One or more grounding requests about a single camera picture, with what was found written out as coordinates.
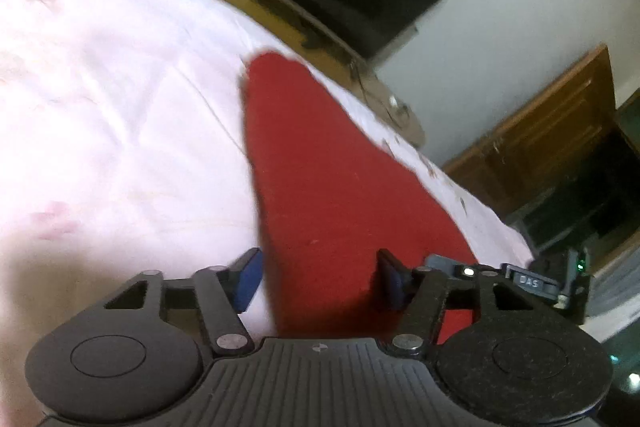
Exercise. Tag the wooden television stand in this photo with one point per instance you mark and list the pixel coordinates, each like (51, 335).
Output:
(325, 42)

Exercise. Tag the white printed bed sheet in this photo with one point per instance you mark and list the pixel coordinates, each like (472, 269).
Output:
(110, 107)

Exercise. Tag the small silver round object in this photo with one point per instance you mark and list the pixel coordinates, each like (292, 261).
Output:
(397, 103)

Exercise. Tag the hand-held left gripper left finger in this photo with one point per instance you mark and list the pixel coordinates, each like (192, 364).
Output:
(247, 281)

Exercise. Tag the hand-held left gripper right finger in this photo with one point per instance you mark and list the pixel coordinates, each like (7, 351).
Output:
(392, 283)

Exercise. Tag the red cloth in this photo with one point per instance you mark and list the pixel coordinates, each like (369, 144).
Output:
(325, 187)

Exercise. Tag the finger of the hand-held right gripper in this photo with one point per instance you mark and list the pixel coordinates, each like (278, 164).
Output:
(442, 264)

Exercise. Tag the dark glass cabinet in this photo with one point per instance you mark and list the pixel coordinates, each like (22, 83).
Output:
(600, 187)

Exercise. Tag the brown wooden door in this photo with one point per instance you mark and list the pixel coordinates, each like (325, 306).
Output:
(550, 142)

